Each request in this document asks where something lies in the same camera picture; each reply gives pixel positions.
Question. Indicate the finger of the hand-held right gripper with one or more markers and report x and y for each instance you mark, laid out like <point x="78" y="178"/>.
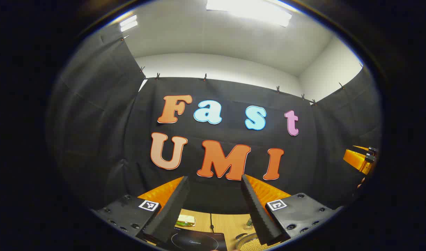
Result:
<point x="372" y="150"/>
<point x="355" y="159"/>

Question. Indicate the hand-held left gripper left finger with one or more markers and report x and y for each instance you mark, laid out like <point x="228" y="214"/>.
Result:
<point x="167" y="216"/>

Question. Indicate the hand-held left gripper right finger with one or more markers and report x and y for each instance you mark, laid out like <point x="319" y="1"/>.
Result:
<point x="260" y="216"/>

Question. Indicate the black induction cooktop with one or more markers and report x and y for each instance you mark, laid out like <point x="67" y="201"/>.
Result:
<point x="199" y="240"/>

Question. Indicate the clear plastic water bottle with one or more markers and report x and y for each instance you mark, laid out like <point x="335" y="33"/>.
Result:
<point x="249" y="223"/>

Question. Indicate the sandwich with lettuce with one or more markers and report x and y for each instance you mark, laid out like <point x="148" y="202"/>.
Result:
<point x="186" y="220"/>

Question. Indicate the pile of soybeans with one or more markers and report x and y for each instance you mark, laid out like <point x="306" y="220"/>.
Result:
<point x="251" y="245"/>

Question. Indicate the row of small cloth clips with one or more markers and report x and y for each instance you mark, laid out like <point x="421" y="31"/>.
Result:
<point x="157" y="76"/>

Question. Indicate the small ceiling light panel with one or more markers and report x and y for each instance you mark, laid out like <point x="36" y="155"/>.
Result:
<point x="128" y="23"/>

